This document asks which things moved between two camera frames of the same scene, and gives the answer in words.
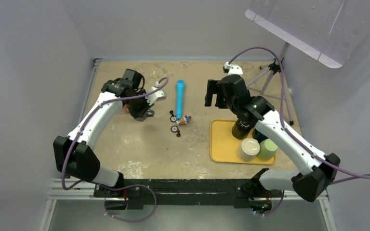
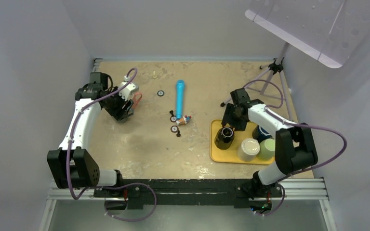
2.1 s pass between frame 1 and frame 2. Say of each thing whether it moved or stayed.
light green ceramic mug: stayed
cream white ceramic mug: stayed
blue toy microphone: stayed
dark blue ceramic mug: stayed
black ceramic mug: moved
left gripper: moved
